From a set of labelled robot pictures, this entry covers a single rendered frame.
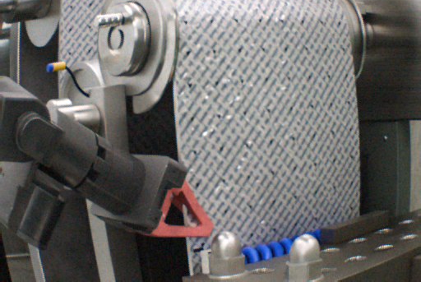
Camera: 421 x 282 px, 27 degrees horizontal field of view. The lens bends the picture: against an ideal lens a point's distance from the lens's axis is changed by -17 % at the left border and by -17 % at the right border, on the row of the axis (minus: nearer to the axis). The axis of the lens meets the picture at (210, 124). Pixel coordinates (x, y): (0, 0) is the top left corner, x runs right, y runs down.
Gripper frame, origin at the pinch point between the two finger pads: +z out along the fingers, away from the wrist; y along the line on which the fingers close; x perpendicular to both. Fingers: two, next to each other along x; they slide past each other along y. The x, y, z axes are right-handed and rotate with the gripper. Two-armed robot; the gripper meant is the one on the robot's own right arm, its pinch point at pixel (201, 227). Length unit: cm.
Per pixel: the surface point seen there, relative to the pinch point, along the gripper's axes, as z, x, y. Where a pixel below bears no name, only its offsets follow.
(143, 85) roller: -9.0, 10.1, -3.8
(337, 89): 10.0, 19.5, 0.2
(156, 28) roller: -11.7, 14.6, -1.1
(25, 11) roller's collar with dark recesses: -17.0, 18.4, -28.6
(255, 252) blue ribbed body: 4.6, -0.8, 3.4
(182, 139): -5.5, 6.4, 0.3
